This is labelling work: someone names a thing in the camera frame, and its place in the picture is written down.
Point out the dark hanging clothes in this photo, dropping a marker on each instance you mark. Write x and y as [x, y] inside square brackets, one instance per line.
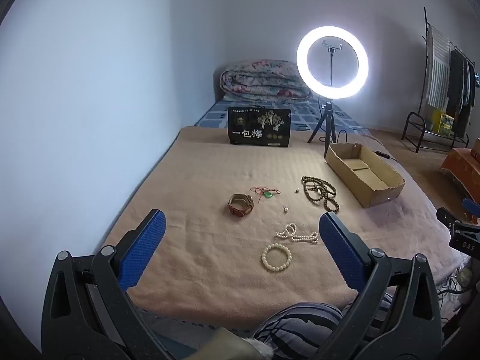
[459, 86]

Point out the orange cloth covered table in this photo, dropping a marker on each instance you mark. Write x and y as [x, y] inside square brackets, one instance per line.
[461, 165]

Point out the striped towel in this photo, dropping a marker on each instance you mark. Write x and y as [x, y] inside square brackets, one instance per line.
[438, 67]

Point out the yellow box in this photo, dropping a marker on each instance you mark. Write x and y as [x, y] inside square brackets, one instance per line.
[444, 122]

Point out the blue patterned bed sheet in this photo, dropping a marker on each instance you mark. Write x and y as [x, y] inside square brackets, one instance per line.
[303, 114]

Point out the cardboard box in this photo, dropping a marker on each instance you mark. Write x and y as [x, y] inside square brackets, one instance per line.
[375, 191]

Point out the person's striped pants leg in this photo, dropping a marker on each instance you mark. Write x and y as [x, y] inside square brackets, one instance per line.
[300, 326]

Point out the phone clamp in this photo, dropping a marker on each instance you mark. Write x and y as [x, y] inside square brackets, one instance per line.
[332, 46]

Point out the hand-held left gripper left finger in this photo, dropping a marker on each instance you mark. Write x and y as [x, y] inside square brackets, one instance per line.
[144, 247]

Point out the black tripod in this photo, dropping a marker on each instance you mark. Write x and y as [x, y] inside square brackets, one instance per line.
[327, 118]

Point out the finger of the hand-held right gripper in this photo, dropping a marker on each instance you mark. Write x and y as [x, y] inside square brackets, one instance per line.
[471, 208]
[446, 217]

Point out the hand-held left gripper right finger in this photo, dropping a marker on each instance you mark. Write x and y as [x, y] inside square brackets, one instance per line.
[343, 249]

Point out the black printed box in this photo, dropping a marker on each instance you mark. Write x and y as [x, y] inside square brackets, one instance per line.
[258, 127]

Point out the folded floral quilt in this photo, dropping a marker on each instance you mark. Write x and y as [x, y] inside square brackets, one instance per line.
[262, 80]

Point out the black metal clothes rack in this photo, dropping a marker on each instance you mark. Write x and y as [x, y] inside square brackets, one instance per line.
[412, 118]

